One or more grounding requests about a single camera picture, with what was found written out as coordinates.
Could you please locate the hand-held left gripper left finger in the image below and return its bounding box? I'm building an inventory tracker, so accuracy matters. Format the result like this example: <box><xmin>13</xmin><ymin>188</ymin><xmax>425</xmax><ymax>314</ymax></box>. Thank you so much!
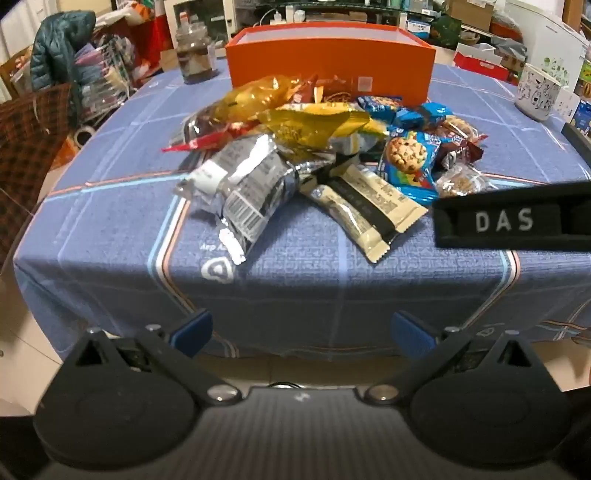
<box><xmin>69</xmin><ymin>308</ymin><xmax>242</xmax><ymax>408</ymax></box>

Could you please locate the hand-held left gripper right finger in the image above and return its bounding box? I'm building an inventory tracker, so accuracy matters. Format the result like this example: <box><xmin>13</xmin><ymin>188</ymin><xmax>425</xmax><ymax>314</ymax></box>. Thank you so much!
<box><xmin>364</xmin><ymin>310</ymin><xmax>546</xmax><ymax>408</ymax></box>

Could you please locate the dark brown cookie packet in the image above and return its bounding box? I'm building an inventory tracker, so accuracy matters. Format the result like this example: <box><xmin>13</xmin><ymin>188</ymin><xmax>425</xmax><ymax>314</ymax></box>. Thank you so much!
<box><xmin>436</xmin><ymin>134</ymin><xmax>485</xmax><ymax>172</ymax></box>

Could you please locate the blue cookie packet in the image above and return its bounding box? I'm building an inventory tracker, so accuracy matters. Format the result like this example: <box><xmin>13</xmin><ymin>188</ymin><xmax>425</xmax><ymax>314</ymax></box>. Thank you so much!
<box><xmin>378</xmin><ymin>129</ymin><xmax>440</xmax><ymax>206</ymax></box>

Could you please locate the beige black snack bar packet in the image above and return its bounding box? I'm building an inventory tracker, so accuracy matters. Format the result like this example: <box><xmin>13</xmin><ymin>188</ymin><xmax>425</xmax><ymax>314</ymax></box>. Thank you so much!
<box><xmin>308</xmin><ymin>165</ymin><xmax>429</xmax><ymax>265</ymax></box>

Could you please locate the orange cardboard box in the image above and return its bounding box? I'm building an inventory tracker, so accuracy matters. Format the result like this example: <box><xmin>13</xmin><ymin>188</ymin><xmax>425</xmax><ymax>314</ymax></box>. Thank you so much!
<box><xmin>225</xmin><ymin>25</ymin><xmax>437</xmax><ymax>103</ymax></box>

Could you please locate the clear cookie packet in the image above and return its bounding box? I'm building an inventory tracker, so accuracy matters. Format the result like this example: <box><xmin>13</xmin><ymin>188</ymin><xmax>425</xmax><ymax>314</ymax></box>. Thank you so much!
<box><xmin>435</xmin><ymin>164</ymin><xmax>500</xmax><ymax>200</ymax></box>

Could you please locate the small blue snack packet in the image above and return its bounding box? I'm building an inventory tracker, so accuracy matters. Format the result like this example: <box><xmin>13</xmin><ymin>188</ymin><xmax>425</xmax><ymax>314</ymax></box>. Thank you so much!
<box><xmin>392</xmin><ymin>102</ymin><xmax>454</xmax><ymax>131</ymax></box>
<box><xmin>356</xmin><ymin>95</ymin><xmax>403</xmax><ymax>115</ymax></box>

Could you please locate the black rectangular object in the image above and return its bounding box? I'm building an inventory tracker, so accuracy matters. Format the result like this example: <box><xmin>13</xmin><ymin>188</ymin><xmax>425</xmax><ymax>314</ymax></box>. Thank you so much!
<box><xmin>560</xmin><ymin>122</ymin><xmax>591</xmax><ymax>168</ymax></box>

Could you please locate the silver snack packet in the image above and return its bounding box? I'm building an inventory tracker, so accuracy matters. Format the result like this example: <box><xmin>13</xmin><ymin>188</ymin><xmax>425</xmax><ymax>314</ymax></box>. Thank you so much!
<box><xmin>174</xmin><ymin>135</ymin><xmax>298</xmax><ymax>267</ymax></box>

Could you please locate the white patterned mug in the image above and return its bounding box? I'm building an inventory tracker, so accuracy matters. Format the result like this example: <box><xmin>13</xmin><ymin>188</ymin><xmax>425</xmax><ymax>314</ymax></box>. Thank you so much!
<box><xmin>514</xmin><ymin>62</ymin><xmax>563</xmax><ymax>122</ymax></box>

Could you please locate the red white carton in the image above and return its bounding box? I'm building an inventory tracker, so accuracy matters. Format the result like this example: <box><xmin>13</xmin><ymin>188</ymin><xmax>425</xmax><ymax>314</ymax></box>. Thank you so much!
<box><xmin>454</xmin><ymin>50</ymin><xmax>509</xmax><ymax>82</ymax></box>

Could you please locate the gold snack packet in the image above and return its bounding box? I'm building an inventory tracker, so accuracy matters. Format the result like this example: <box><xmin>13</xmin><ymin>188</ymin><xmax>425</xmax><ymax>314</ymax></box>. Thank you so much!
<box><xmin>257</xmin><ymin>102</ymin><xmax>389</xmax><ymax>151</ymax></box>

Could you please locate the red snack packet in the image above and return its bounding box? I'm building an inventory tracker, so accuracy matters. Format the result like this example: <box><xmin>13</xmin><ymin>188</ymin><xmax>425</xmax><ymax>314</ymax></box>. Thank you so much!
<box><xmin>161</xmin><ymin>119</ymin><xmax>260</xmax><ymax>154</ymax></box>

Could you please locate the white appliance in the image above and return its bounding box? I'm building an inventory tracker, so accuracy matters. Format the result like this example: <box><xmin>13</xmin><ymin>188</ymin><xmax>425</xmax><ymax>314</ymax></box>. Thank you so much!
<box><xmin>505</xmin><ymin>0</ymin><xmax>588</xmax><ymax>89</ymax></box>

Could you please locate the yellow clear snack packet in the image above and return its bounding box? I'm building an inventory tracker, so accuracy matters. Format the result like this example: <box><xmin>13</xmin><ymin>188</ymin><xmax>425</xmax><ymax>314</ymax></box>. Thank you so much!
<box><xmin>221</xmin><ymin>76</ymin><xmax>303</xmax><ymax>121</ymax></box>

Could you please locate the glass jar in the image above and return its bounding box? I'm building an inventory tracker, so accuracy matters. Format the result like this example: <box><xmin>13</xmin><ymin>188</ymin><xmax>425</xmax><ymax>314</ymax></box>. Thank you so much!
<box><xmin>174</xmin><ymin>22</ymin><xmax>221</xmax><ymax>85</ymax></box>

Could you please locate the teal puffer jacket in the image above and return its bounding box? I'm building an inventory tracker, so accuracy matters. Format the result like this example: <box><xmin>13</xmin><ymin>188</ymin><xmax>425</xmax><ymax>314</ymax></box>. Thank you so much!
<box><xmin>29</xmin><ymin>11</ymin><xmax>99</xmax><ymax>89</ymax></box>

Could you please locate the wire rack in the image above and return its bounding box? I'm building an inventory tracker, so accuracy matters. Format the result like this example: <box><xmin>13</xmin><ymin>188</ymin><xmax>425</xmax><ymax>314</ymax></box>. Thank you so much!
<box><xmin>73</xmin><ymin>31</ymin><xmax>140</xmax><ymax>126</ymax></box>

